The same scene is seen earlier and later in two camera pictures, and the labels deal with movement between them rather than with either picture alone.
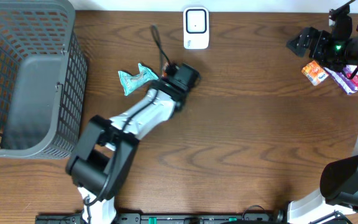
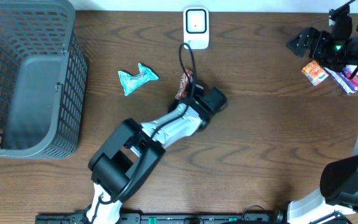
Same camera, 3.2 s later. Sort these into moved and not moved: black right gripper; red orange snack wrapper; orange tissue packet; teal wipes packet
Moved: red orange snack wrapper
Not moved: black right gripper; orange tissue packet; teal wipes packet
